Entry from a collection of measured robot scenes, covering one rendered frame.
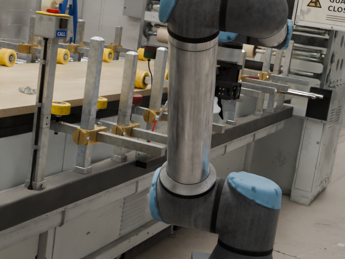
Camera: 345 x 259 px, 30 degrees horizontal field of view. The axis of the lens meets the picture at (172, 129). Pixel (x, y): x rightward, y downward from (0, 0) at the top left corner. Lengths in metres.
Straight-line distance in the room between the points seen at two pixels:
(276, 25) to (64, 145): 1.26
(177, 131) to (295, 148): 3.42
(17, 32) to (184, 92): 5.00
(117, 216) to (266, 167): 2.16
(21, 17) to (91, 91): 4.30
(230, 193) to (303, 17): 3.13
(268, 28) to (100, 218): 1.73
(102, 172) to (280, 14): 1.07
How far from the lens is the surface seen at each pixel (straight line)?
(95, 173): 2.20
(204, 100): 1.48
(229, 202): 1.68
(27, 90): 2.42
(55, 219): 2.15
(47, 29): 1.87
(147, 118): 2.56
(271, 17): 1.36
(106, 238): 3.02
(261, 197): 1.67
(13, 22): 6.38
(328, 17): 4.67
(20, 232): 2.01
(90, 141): 2.15
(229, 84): 2.03
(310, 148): 4.77
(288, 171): 4.97
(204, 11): 1.33
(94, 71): 2.11
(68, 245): 2.74
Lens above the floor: 1.29
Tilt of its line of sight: 11 degrees down
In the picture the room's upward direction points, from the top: 8 degrees clockwise
